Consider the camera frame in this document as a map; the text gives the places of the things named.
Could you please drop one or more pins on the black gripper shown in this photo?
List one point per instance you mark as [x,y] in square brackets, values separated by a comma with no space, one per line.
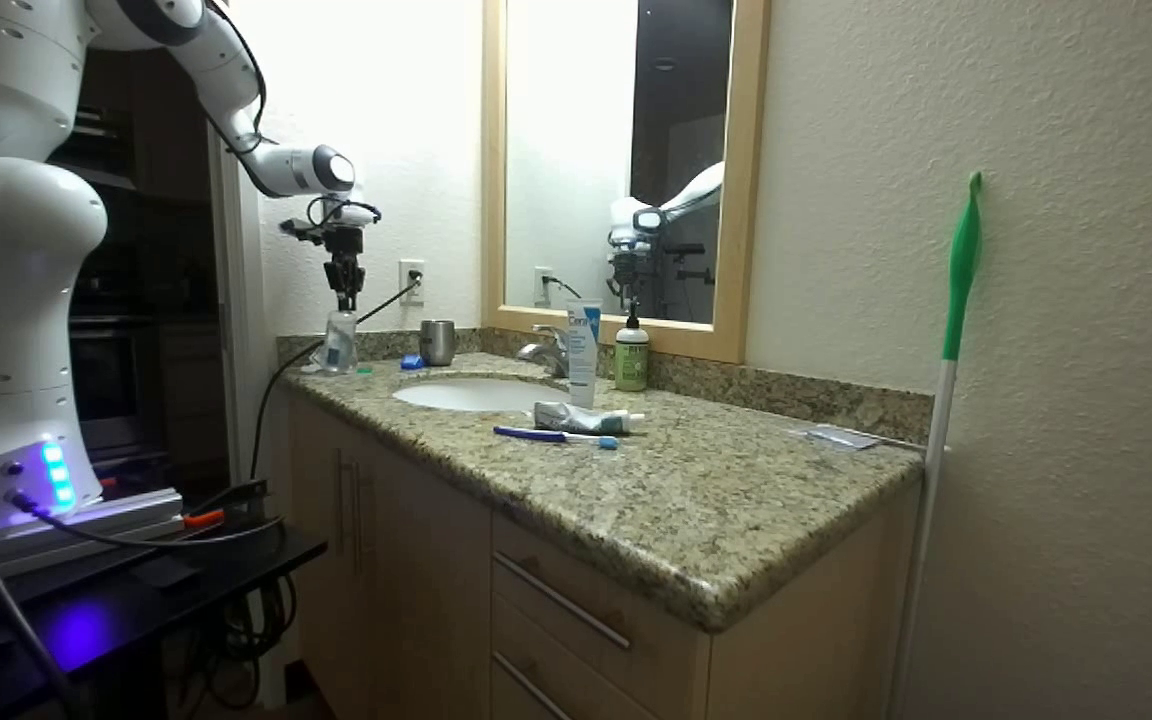
[338,225]

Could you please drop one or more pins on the clear plastic bottle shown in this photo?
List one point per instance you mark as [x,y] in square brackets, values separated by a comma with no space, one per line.
[338,342]

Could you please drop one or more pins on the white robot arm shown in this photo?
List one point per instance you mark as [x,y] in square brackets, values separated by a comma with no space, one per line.
[53,221]

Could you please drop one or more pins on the green soap pump bottle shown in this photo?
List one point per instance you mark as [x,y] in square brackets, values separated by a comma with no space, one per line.
[628,359]

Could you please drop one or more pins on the stainless steel cup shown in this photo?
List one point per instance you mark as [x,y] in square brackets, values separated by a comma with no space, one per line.
[436,342]

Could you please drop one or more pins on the white oval sink basin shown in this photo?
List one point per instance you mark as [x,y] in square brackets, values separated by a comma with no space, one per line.
[479,393]

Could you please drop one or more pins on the chrome sink faucet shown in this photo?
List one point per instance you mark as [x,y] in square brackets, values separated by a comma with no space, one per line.
[544,350]

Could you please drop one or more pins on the orange black clamp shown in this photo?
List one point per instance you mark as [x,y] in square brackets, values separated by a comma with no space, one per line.
[218,508]

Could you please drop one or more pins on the blue toothbrush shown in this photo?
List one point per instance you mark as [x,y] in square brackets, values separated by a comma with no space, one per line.
[554,437]

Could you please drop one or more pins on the wood framed mirror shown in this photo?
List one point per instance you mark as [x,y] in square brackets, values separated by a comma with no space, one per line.
[622,149]

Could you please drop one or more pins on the wooden vanity cabinet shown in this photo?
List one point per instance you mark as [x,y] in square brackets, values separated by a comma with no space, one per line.
[712,567]

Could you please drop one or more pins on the black robot cart table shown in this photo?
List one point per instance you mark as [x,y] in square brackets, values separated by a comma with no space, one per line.
[115,609]

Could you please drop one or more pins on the clear plastic packet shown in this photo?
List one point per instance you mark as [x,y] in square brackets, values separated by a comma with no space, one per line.
[841,437]

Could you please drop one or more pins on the white wall outlet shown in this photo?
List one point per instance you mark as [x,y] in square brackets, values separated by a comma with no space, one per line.
[413,282]

